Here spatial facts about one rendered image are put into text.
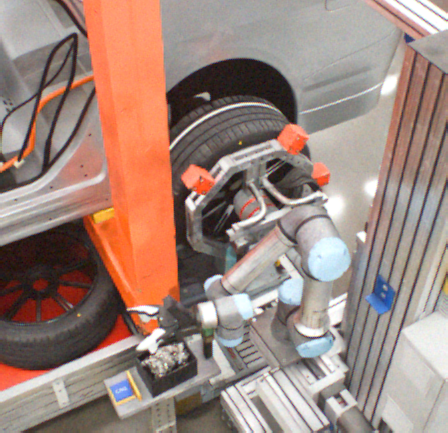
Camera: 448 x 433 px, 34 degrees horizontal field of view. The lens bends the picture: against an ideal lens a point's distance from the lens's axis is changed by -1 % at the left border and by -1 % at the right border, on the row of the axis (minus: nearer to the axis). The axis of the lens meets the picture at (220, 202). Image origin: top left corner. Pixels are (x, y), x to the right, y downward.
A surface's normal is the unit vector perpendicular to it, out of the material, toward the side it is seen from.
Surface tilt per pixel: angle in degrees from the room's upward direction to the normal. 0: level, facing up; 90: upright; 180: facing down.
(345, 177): 0
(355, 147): 0
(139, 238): 90
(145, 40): 90
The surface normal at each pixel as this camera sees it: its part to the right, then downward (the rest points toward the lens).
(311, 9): 0.47, 0.64
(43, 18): -0.10, -0.65
